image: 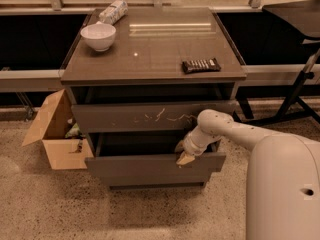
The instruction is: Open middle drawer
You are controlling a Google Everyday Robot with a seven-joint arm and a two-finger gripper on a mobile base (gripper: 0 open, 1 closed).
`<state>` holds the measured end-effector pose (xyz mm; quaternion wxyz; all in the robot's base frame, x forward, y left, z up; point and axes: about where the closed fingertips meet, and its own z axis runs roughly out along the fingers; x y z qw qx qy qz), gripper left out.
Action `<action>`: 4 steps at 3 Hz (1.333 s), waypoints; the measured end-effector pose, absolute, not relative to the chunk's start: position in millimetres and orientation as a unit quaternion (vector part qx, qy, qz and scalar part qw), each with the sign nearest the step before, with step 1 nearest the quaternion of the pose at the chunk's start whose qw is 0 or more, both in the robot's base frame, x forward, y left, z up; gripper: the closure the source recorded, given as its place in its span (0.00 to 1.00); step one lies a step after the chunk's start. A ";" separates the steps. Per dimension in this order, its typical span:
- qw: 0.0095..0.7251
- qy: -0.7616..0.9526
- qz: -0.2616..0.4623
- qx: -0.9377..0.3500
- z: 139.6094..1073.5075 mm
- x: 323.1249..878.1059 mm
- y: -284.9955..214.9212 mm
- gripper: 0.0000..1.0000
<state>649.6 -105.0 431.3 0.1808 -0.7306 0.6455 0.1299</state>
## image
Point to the grey drawer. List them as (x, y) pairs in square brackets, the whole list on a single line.
[(148, 158), (132, 117)]

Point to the white plastic snack bag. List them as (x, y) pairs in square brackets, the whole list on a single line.
[(113, 12)]

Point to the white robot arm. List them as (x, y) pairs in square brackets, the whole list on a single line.
[(283, 175)]

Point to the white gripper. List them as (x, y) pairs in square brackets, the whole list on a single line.
[(190, 146)]

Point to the dark chocolate bar wrapper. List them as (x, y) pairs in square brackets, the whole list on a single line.
[(199, 66)]

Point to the black rolling stand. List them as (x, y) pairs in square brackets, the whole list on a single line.
[(286, 81)]

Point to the white ceramic bowl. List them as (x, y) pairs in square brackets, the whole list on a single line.
[(99, 37)]

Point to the open cardboard box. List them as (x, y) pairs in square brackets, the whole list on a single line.
[(50, 126)]

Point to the grey top drawer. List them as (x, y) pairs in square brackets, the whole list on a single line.
[(132, 117)]

